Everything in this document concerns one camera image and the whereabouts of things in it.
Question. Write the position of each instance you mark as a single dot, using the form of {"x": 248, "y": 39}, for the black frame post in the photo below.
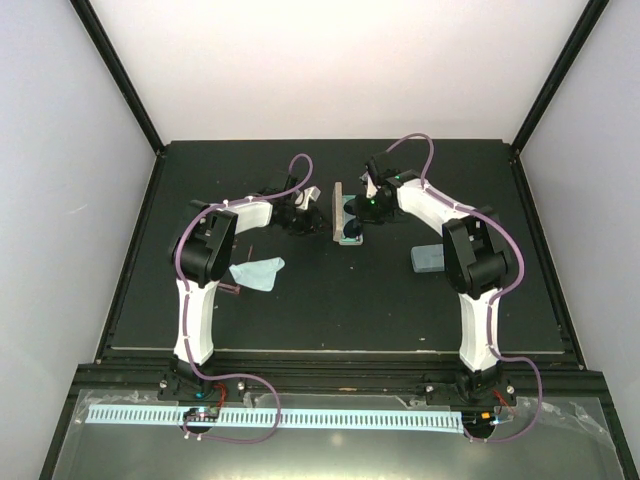
{"x": 94, "y": 28}
{"x": 578, "y": 37}

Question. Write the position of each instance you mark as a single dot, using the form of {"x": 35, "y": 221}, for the black sunglasses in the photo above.
{"x": 352, "y": 230}

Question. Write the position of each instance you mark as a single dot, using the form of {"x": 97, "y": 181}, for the pink sunglasses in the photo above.
{"x": 234, "y": 288}

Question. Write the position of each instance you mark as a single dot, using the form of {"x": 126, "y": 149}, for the white slotted cable duct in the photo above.
{"x": 296, "y": 418}

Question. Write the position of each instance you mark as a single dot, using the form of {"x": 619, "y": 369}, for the beige glasses case green lining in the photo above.
{"x": 340, "y": 217}

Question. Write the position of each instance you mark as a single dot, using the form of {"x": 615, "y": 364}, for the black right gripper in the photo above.
{"x": 365, "y": 216}

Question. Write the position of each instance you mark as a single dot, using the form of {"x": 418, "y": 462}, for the black front mounting rail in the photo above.
{"x": 437, "y": 378}

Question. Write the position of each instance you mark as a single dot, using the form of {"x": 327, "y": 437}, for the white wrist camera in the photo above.
{"x": 307, "y": 197}
{"x": 371, "y": 187}

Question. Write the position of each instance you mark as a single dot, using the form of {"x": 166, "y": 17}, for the blue-grey glasses case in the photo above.
{"x": 427, "y": 258}

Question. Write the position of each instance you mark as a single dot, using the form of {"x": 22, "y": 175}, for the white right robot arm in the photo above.
{"x": 477, "y": 261}

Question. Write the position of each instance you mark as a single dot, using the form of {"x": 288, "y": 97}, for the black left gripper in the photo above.
{"x": 312, "y": 226}

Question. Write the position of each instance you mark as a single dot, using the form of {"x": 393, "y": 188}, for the black left frame post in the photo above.
{"x": 94, "y": 28}

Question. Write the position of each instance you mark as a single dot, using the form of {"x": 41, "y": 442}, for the black right frame post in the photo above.
{"x": 578, "y": 37}

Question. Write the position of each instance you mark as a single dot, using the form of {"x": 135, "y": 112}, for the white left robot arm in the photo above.
{"x": 201, "y": 257}

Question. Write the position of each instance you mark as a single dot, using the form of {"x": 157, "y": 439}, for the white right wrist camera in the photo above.
{"x": 371, "y": 187}

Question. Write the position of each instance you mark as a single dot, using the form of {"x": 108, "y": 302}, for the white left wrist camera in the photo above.
{"x": 307, "y": 197}

